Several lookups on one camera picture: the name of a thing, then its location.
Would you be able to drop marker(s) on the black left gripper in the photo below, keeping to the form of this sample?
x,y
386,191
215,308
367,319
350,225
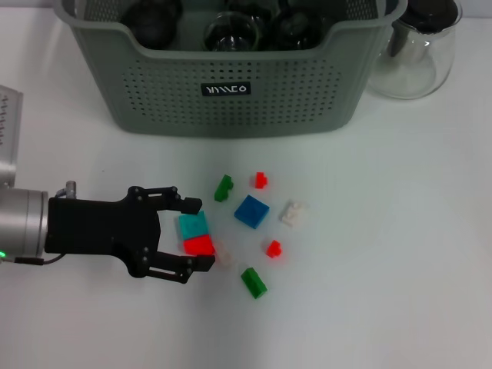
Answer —
x,y
96,227

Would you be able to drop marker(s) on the green toy brick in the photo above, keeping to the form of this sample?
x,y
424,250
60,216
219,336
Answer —
x,y
223,188
253,283

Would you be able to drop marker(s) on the blue square toy brick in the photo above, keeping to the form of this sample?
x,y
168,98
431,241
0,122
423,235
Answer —
x,y
250,211

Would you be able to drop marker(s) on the small red-orange toy brick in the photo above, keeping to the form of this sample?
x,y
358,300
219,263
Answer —
x,y
273,249
260,180

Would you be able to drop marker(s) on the white two-stud toy brick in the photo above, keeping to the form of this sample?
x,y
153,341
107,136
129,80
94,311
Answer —
x,y
293,214
226,258

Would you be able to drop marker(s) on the grey-green perforated storage bin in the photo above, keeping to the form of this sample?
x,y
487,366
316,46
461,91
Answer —
x,y
269,96

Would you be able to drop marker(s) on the teal square toy brick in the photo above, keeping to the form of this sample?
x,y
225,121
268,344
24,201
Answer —
x,y
193,227

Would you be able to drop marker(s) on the red-orange sloped toy brick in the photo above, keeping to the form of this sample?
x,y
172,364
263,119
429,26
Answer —
x,y
200,246

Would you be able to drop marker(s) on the black round teapot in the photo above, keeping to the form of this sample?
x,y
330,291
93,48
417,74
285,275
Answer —
x,y
153,27

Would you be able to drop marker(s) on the glass teapot with black lid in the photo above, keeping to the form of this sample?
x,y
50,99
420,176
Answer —
x,y
415,73

